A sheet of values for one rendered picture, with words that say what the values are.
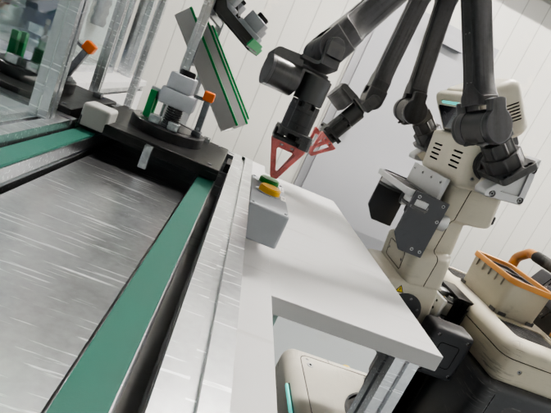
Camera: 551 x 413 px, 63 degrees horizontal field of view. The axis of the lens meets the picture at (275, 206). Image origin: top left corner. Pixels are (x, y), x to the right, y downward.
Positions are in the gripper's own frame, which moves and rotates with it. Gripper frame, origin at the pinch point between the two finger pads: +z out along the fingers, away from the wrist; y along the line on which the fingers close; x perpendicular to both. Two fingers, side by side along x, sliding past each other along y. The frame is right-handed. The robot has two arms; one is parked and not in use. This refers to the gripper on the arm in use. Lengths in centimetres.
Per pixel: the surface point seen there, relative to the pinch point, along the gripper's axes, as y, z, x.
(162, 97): 1.1, -4.8, -24.4
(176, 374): 62, 3, -7
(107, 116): 10.8, 0.5, -29.8
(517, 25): -317, -148, 171
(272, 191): 9.1, 1.5, -0.1
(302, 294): 20.4, 12.7, 9.8
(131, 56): -165, 0, -77
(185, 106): 1.1, -5.2, -20.1
